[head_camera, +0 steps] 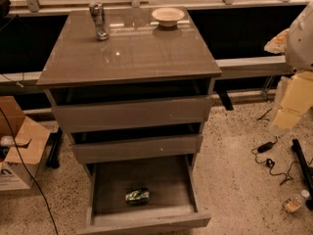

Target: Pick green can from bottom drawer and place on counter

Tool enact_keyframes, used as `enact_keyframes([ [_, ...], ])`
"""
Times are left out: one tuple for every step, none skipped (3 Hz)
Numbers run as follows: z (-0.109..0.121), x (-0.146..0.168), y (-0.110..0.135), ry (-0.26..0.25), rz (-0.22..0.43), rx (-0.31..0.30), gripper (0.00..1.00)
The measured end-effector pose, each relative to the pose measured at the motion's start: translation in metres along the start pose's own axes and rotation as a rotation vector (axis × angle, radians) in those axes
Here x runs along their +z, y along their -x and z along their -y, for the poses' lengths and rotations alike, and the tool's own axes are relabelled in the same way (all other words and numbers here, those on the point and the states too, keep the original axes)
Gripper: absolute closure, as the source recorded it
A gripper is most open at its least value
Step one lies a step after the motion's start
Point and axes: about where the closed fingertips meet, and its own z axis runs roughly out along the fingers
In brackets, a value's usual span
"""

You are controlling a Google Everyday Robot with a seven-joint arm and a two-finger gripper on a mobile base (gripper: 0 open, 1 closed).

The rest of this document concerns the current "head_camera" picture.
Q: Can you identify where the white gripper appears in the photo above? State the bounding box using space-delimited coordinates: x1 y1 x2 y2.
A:
264 28 313 135

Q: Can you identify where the crushed green can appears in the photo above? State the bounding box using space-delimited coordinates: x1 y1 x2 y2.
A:
125 188 150 206

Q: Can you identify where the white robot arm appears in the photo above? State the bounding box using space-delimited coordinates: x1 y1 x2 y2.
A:
264 2 313 136

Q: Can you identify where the grey open bottom drawer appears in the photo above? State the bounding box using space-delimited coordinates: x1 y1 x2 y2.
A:
76 156 210 235

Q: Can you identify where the grey drawer cabinet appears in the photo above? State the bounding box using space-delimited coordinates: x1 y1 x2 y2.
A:
36 6 223 235

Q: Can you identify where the grey middle drawer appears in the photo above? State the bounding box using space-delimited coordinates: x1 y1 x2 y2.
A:
72 134 203 164

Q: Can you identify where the grey top drawer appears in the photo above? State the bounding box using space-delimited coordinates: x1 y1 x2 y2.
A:
52 97 210 133

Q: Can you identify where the silver metal can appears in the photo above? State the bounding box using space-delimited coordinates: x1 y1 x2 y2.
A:
89 2 109 41

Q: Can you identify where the black metal bar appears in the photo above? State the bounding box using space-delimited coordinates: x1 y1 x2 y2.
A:
291 139 313 211

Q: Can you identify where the clear plastic bottle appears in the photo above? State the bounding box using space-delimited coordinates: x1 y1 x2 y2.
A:
283 190 310 212

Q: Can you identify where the white ceramic bowl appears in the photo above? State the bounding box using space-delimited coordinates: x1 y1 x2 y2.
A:
152 8 185 27

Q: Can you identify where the black stand leg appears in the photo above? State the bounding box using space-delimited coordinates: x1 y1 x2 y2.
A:
46 128 63 168

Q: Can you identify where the brown cardboard box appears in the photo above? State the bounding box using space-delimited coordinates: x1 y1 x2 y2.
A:
0 96 50 191

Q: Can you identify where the black power adapter with cable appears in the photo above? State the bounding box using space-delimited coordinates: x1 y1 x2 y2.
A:
250 108 313 186

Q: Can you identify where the black cable on left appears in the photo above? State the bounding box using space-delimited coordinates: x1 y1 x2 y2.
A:
0 107 60 235

